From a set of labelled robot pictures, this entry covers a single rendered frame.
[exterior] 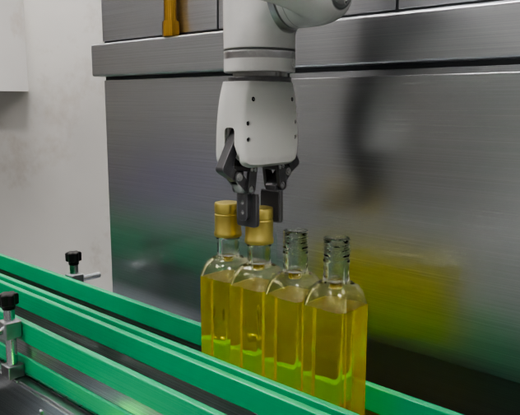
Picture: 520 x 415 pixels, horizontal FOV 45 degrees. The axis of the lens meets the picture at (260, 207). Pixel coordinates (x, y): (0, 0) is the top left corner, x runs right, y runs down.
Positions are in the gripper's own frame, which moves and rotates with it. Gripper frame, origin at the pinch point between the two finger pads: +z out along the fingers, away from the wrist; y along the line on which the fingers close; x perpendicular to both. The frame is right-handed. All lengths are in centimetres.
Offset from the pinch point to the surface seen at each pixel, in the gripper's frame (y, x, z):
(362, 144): -12.3, 6.4, -7.3
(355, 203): -12.3, 5.6, 0.4
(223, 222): 1.2, -5.2, 2.4
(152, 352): 6.1, -14.2, 20.6
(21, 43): -123, -298, -47
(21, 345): 13.2, -37.2, 23.6
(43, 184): -129, -294, 34
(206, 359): 3.9, -5.7, 19.8
